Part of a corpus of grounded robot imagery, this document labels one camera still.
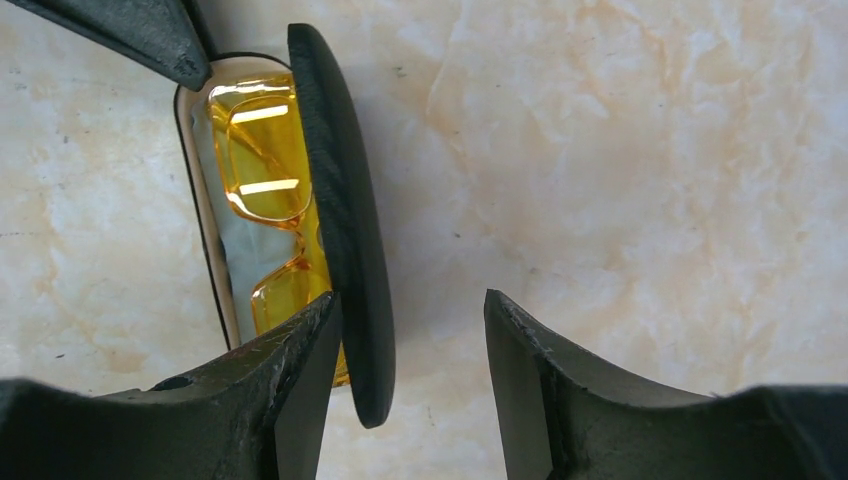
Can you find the orange sunglasses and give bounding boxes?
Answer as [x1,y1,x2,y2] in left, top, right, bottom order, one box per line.
[206,71,351,389]

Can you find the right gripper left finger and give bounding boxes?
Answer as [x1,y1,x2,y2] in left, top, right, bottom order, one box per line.
[1,293,342,479]

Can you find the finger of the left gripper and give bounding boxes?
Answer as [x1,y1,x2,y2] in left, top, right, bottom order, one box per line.
[11,0,215,91]

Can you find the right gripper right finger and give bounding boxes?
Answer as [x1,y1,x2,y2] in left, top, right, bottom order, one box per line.
[484,290,847,479]

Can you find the black glasses case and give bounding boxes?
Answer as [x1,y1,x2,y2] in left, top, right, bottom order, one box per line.
[174,23,396,428]

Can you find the light blue cleaning cloth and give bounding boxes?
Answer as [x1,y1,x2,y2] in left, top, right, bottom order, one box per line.
[190,101,294,346]

